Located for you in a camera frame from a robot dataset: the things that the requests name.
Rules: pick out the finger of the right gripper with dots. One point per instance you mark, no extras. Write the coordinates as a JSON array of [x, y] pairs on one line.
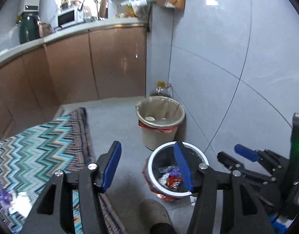
[[234, 165], [256, 154]]

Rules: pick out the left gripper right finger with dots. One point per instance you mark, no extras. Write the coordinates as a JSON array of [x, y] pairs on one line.
[[199, 179]]

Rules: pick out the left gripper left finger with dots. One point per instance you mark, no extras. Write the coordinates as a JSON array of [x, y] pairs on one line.
[[94, 180]]

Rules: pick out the red silver snack wrapper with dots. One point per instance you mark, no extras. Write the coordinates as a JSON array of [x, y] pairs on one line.
[[173, 181]]

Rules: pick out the white rimmed black trash bin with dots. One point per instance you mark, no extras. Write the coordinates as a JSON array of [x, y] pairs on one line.
[[160, 164]]

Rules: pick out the beige trash bin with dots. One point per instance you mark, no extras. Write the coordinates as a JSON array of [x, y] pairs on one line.
[[159, 119]]

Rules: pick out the brown kitchen cabinets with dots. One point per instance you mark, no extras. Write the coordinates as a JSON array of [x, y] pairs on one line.
[[38, 78]]

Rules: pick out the zigzag patterned table cloth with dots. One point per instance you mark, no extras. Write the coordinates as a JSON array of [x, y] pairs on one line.
[[45, 161]]

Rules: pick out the white crumpled tissue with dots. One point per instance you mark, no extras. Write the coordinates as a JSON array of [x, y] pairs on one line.
[[20, 203]]

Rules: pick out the yellow capped oil bottle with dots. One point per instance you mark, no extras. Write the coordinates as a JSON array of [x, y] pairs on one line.
[[162, 89]]

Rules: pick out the white microwave oven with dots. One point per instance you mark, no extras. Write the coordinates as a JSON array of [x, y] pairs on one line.
[[70, 17]]

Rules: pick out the dark green kettle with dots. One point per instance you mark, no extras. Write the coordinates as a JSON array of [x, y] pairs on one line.
[[29, 27]]

